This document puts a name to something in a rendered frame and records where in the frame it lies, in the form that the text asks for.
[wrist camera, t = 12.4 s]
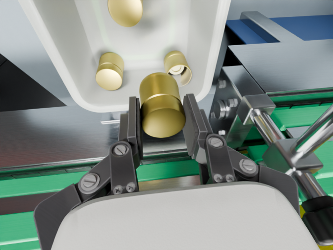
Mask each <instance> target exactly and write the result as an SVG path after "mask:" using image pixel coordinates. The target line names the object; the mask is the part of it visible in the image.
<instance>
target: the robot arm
mask: <svg viewBox="0 0 333 250"><path fill-rule="evenodd" d="M182 106H183V109H184V113H185V116H186V122H185V125H184V127H183V129H182V130H183V134H184V138H185V142H186V146H187V150H188V154H189V156H191V158H192V159H195V160H196V161H197V162H198V166H199V175H200V183H201V185H198V186H188V187H176V188H167V189H158V190H149V191H140V190H139V185H138V179H137V172H136V169H137V168H138V167H139V166H140V164H141V160H143V134H142V127H141V109H140V101H139V98H137V97H136V96H130V97H129V108H128V114H120V122H119V133H118V141H117V142H115V143H114V144H113V145H112V146H111V147H110V150H109V155H107V156H106V157H105V158H104V159H103V160H101V161H100V162H99V163H98V164H97V165H95V166H94V167H93V168H92V169H91V170H89V171H88V172H87V173H86V174H85V175H83V177H82V178H81V179H80V181H79V182H77V183H76V184H74V183H73V184H71V185H69V186H67V187H66V188H64V189H62V190H60V191H59V192H57V193H55V194H53V195H52V196H50V197H48V198H46V199H45V200H43V201H42V202H40V203H39V204H38V205H37V206H36V208H35V210H34V212H33V218H34V222H35V227H36V231H37V236H38V240H39V244H40V249H41V250H320V249H319V247H318V245H317V244H316V242H315V240H314V239H313V237H312V236H311V234H310V232H309V231H308V229H307V227H306V226H305V224H304V223H303V221H302V220H301V217H300V206H299V195H298V185H297V182H296V181H295V179H294V178H293V177H292V176H290V175H288V174H285V173H282V172H280V171H277V170H274V169H271V168H268V167H266V166H263V165H257V164H256V163H255V162H254V161H253V160H251V159H250V158H248V157H246V156H245V155H243V154H241V153H239V152H237V151H236V150H234V149H232V148H230V147H229V146H227V143H226V140H225V139H224V138H223V137H222V136H221V135H219V134H215V133H213V131H212V128H211V126H210V123H209V121H208V118H207V116H206V113H205V111H204V109H199V106H198V104H197V101H196V98H195V96H194V93H189V94H186V95H185V96H184V97H183V104H182Z"/></svg>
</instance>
